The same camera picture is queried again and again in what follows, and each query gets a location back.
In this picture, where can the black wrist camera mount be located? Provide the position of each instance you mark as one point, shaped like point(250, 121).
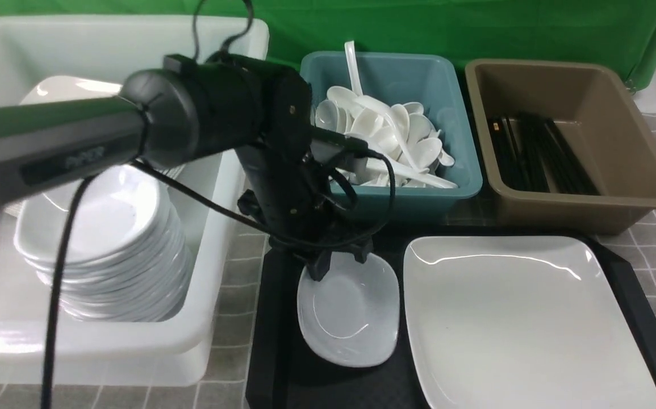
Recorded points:
point(336, 150)

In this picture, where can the pile of white spoons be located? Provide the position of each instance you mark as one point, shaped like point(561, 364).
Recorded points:
point(400, 132)

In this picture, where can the stack of white bowls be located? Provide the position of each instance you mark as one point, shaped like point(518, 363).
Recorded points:
point(128, 259)

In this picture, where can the large white plastic bin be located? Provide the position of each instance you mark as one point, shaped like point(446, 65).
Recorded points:
point(173, 352)

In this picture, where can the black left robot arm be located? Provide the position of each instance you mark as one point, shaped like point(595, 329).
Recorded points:
point(186, 111)

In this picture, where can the green cloth backdrop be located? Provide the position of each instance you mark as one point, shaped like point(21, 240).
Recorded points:
point(620, 35)

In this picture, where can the small white bowl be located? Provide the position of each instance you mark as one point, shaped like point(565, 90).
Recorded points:
point(351, 317)

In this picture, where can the upright white spoon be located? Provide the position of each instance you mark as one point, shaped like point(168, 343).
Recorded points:
point(353, 70)

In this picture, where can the stack of white square plates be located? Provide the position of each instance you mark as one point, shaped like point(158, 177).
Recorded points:
point(66, 88)

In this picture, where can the brown plastic bin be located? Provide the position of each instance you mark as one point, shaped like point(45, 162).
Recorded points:
point(598, 119)

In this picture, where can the bundle of black chopsticks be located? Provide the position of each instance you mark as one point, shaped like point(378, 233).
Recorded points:
point(533, 155)

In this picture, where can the teal plastic bin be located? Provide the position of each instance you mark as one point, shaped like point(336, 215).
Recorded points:
point(404, 78)

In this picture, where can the large white square plate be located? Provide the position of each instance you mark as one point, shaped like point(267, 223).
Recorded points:
point(519, 322)

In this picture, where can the black serving tray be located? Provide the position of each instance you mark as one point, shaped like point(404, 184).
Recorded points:
point(285, 373)

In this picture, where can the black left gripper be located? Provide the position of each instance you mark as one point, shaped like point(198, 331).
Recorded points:
point(293, 193)

